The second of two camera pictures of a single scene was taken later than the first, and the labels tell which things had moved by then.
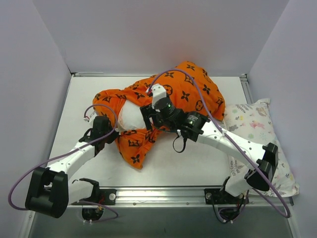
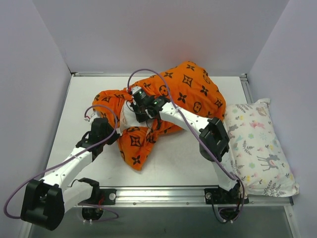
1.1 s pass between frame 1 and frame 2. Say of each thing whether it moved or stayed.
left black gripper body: stayed
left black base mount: stayed
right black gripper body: moved
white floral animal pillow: stayed
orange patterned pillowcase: moved
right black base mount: stayed
